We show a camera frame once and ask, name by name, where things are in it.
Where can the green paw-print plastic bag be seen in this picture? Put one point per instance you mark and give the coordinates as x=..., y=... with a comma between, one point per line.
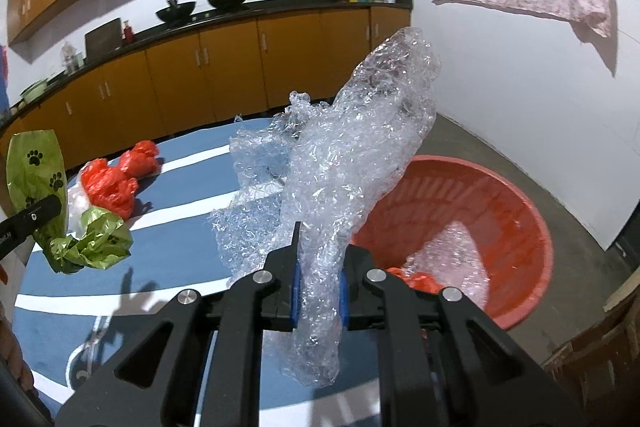
x=35, y=162

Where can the person's left hand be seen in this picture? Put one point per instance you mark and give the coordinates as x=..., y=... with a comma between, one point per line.
x=12, y=347

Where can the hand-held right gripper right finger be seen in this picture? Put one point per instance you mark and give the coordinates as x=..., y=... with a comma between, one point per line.
x=344, y=299

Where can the clear plastic wrap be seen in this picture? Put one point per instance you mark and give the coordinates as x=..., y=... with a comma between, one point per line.
x=255, y=202

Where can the white plastic bag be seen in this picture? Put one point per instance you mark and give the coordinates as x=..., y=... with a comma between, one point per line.
x=76, y=204

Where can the black kitchen countertop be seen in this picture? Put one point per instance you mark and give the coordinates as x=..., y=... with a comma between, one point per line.
x=280, y=5

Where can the large orange plastic bag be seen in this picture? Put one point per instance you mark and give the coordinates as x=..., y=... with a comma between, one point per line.
x=107, y=189

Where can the blue striped music-note tablecloth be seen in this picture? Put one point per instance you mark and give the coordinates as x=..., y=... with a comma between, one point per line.
x=165, y=227

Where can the cardboard box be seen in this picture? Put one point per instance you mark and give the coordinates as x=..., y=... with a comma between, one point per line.
x=600, y=357

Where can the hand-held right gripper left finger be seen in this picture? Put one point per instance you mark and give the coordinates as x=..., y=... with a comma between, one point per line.
x=296, y=294

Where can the wooden lower cabinets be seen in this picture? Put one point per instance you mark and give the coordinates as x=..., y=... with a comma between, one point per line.
x=225, y=67

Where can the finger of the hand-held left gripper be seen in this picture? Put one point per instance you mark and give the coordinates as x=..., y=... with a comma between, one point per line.
x=35, y=218

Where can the dark cutting board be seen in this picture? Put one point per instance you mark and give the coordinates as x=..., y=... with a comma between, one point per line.
x=103, y=38

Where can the large bubble wrap sheet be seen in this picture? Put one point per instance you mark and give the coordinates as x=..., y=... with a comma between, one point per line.
x=360, y=147

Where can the jar under plastic bag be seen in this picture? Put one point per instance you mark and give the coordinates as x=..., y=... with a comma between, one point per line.
x=72, y=59

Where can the red bottle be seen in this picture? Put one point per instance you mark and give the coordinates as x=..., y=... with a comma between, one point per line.
x=128, y=33

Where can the small bubble wrap piece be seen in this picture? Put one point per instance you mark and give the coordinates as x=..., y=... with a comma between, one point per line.
x=450, y=257

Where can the green bowl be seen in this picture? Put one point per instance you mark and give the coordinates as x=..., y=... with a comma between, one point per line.
x=34, y=92

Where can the open black wok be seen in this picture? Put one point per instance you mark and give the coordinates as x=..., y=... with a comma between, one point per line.
x=175, y=13

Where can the red plastic basket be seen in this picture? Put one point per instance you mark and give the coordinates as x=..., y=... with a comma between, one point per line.
x=505, y=227

